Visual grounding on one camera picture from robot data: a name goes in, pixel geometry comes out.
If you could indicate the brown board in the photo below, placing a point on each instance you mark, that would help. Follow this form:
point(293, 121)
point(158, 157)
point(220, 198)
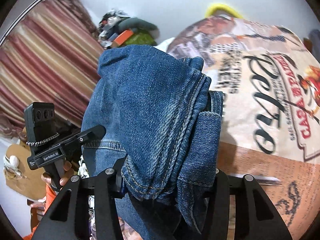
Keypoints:
point(27, 180)

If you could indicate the white flower decoration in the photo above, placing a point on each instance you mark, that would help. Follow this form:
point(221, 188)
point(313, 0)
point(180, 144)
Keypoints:
point(12, 162)

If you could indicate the grey cloth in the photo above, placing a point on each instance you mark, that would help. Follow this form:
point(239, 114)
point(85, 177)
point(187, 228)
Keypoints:
point(138, 25)

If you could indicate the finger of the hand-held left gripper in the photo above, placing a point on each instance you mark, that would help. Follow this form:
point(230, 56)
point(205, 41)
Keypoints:
point(93, 132)

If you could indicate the newspaper print blanket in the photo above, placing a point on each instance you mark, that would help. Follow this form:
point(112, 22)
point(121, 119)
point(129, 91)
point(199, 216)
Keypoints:
point(250, 155)

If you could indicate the pile of clutter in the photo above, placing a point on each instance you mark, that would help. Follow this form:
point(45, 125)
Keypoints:
point(110, 27)

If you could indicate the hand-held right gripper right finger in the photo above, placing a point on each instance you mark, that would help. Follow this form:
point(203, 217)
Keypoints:
point(222, 187)

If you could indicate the person's left hand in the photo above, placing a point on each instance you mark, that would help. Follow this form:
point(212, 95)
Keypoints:
point(67, 170)

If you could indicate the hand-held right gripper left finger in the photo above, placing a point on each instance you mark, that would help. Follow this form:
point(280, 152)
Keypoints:
point(110, 180)

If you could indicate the orange box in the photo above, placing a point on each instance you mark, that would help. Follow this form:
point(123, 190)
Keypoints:
point(123, 38)

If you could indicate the striped red curtain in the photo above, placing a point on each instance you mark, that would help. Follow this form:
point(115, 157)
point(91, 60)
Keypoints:
point(50, 62)

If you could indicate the blue denim jacket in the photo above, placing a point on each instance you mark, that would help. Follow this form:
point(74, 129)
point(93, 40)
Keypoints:
point(150, 100)

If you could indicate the green cloth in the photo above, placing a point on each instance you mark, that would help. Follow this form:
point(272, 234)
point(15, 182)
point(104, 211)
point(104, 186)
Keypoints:
point(141, 38)

